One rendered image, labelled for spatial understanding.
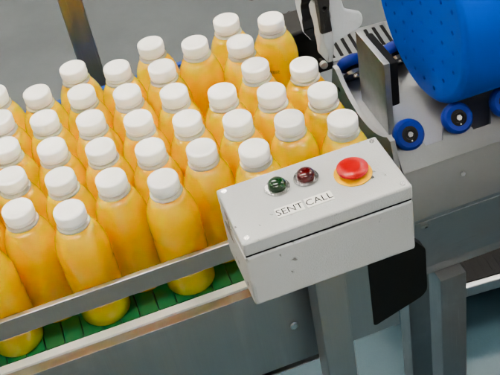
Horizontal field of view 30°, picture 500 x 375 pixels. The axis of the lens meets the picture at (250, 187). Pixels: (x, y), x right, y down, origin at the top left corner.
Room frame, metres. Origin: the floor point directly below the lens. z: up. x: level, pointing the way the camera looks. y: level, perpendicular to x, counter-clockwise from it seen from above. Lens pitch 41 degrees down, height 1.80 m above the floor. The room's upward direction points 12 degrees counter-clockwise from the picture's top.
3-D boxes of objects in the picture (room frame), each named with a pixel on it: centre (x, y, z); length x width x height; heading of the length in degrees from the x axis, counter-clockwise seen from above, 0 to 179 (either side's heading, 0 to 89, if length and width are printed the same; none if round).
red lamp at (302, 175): (0.80, -0.06, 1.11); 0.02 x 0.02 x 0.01
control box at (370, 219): (0.78, -0.07, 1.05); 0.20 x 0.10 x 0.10; 101
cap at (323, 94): (0.99, -0.12, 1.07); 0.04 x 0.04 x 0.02
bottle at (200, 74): (1.17, 0.04, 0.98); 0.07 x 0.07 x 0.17
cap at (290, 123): (0.94, -0.07, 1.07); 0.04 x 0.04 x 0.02
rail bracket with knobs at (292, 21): (1.30, -0.14, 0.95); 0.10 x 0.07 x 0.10; 11
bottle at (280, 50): (1.19, -0.08, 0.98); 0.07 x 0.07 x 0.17
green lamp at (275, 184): (0.79, -0.03, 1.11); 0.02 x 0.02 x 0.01
